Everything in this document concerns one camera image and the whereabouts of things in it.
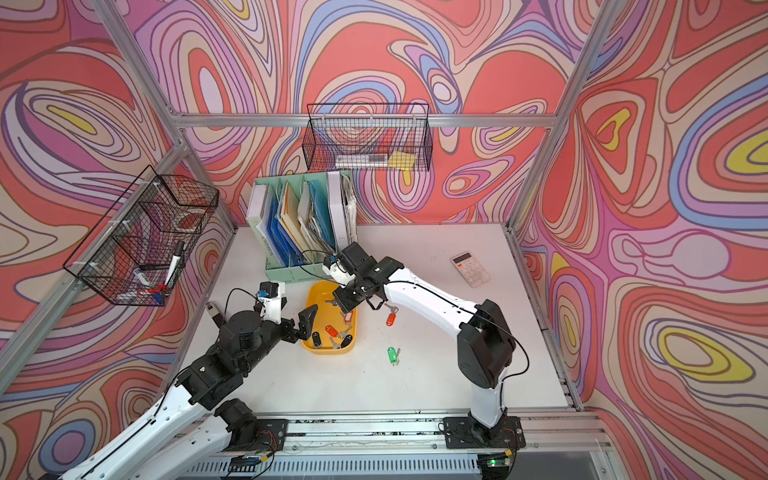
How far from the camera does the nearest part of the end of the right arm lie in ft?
1.96

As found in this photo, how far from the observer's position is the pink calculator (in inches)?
41.3

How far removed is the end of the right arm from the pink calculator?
47 cm
